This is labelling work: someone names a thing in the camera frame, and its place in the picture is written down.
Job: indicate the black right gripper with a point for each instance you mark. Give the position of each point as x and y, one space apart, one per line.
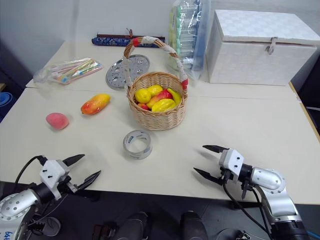
228 177

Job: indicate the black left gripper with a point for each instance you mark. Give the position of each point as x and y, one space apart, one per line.
67 184

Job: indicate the clear tape roll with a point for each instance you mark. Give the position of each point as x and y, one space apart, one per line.
130 150

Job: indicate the pink peach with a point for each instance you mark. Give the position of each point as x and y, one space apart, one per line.
57 121

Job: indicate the dark rounded shape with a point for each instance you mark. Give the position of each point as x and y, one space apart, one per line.
193 226
135 226

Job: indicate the large red-yellow mango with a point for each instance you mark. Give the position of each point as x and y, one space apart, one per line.
95 104

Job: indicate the yellow starfruit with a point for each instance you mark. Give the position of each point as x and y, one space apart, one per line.
163 105

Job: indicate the yellow banana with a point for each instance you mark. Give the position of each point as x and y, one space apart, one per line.
175 96

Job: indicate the small red-yellow mango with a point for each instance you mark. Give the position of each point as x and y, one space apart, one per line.
161 96

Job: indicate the small red peach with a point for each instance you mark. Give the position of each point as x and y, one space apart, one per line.
143 106

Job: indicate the yellow pear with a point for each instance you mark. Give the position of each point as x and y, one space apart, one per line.
156 89

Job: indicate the round yellow lemon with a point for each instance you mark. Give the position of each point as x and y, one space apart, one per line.
142 95

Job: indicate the bag of coloured straws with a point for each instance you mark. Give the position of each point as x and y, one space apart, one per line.
72 70

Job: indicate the blue bucket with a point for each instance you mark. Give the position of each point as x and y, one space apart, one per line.
5 102

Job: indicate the round perforated steel plate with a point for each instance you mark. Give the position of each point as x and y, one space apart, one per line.
116 73

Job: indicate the white woven lidded box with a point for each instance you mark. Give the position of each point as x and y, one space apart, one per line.
255 57

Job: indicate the stack of plastic cups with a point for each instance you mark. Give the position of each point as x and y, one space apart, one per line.
187 37

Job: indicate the blue patterned fabric roll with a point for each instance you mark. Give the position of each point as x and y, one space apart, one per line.
110 41

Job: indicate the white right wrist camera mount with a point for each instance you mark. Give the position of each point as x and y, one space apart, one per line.
231 161

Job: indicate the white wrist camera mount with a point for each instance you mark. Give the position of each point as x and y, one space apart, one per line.
231 161
53 172

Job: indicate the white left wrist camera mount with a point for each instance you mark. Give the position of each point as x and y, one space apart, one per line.
53 172

